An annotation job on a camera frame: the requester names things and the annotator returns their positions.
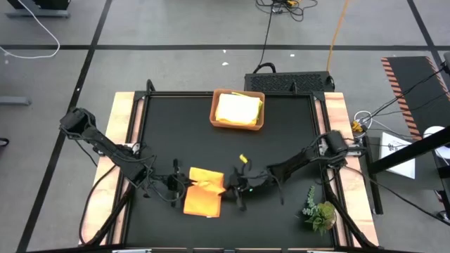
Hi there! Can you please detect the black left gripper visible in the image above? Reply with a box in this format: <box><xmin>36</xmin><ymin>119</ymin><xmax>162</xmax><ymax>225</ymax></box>
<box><xmin>150</xmin><ymin>158</ymin><xmax>203</xmax><ymax>208</ymax></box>

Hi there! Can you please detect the green microfiber towel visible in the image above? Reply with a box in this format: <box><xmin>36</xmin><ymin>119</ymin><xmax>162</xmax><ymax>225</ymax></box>
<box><xmin>231</xmin><ymin>91</ymin><xmax>264</xmax><ymax>127</ymax></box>

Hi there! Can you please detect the white round object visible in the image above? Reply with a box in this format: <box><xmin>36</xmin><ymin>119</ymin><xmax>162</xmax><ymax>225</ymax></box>
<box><xmin>423</xmin><ymin>125</ymin><xmax>450</xmax><ymax>160</ymax></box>

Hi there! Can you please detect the black power cable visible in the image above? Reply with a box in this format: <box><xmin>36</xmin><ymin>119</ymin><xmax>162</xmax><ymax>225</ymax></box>
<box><xmin>257</xmin><ymin>5</ymin><xmax>277</xmax><ymax>74</ymax></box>

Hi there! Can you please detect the black cable tangle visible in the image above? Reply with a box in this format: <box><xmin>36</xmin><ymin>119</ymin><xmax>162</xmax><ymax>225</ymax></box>
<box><xmin>255</xmin><ymin>0</ymin><xmax>319</xmax><ymax>22</ymax></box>

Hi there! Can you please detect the white cable coil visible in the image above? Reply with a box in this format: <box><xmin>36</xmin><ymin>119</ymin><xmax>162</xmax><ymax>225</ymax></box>
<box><xmin>353</xmin><ymin>110</ymin><xmax>375</xmax><ymax>130</ymax></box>

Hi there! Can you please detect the gray desk foot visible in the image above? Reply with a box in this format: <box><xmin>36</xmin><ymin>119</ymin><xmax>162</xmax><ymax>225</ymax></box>
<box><xmin>0</xmin><ymin>96</ymin><xmax>32</xmax><ymax>107</ymax></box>
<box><xmin>5</xmin><ymin>0</ymin><xmax>71</xmax><ymax>19</ymax></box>

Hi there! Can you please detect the orange translucent plastic bin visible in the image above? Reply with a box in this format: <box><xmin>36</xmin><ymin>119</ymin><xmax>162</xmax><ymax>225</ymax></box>
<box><xmin>209</xmin><ymin>88</ymin><xmax>266</xmax><ymax>131</ymax></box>

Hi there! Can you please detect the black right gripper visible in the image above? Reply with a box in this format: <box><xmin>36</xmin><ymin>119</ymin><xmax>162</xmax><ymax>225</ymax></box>
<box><xmin>218</xmin><ymin>164</ymin><xmax>274</xmax><ymax>212</ymax></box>

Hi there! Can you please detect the small artificial green plant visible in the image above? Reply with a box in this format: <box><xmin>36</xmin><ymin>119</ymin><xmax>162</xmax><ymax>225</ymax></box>
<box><xmin>301</xmin><ymin>185</ymin><xmax>338</xmax><ymax>236</ymax></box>

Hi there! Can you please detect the white paper sheet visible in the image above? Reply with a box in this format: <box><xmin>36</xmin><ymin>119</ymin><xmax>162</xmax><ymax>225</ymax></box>
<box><xmin>378</xmin><ymin>131</ymin><xmax>417</xmax><ymax>181</ymax></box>

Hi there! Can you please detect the orange power cable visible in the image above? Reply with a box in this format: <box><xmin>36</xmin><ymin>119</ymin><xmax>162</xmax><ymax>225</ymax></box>
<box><xmin>326</xmin><ymin>0</ymin><xmax>350</xmax><ymax>72</ymax></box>

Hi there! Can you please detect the black computer tower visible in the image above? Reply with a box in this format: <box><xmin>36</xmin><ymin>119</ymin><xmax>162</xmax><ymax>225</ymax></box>
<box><xmin>243</xmin><ymin>70</ymin><xmax>335</xmax><ymax>93</ymax></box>

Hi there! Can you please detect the orange microfiber towel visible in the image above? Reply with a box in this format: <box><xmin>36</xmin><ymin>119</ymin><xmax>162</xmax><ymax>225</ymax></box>
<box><xmin>183</xmin><ymin>167</ymin><xmax>226</xmax><ymax>219</ymax></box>

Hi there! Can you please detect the yellow microfiber towel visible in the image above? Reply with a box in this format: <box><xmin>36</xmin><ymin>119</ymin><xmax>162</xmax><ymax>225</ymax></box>
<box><xmin>214</xmin><ymin>93</ymin><xmax>262</xmax><ymax>127</ymax></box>

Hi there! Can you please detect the black metal beam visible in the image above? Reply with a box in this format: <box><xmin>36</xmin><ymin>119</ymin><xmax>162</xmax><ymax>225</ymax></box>
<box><xmin>368</xmin><ymin>125</ymin><xmax>450</xmax><ymax>176</ymax></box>

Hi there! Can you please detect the white floor cable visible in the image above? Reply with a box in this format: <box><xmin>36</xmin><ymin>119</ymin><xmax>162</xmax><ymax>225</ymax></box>
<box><xmin>0</xmin><ymin>0</ymin><xmax>61</xmax><ymax>60</ymax></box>

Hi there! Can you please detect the black hazard striped mat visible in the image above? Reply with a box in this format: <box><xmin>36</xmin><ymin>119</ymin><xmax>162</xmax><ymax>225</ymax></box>
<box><xmin>380</xmin><ymin>56</ymin><xmax>450</xmax><ymax>141</ymax></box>

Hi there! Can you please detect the wooden table side board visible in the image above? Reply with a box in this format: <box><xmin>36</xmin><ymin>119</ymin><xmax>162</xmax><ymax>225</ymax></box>
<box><xmin>78</xmin><ymin>91</ymin><xmax>146</xmax><ymax>246</ymax></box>
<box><xmin>322</xmin><ymin>91</ymin><xmax>380</xmax><ymax>247</ymax></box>

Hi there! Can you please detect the black table frame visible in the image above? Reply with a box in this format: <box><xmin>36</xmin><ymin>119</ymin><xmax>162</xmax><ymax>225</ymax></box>
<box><xmin>107</xmin><ymin>90</ymin><xmax>352</xmax><ymax>253</ymax></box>

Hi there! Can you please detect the black frame strut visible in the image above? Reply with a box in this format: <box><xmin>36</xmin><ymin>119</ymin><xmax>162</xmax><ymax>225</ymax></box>
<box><xmin>83</xmin><ymin>182</ymin><xmax>138</xmax><ymax>246</ymax></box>
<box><xmin>321</xmin><ymin>164</ymin><xmax>377</xmax><ymax>249</ymax></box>

